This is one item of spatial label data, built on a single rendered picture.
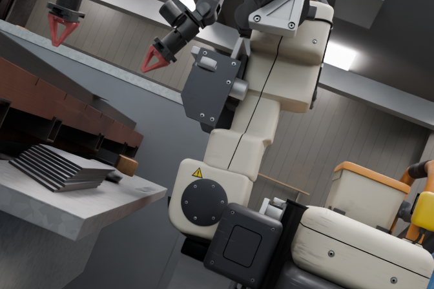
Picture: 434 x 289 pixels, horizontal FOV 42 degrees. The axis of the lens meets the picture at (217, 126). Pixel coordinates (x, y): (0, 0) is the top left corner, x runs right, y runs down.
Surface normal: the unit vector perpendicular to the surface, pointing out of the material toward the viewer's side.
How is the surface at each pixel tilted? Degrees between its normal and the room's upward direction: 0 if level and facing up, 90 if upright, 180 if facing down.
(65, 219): 90
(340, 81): 90
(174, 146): 90
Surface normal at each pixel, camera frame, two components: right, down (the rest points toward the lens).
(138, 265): 0.01, -0.08
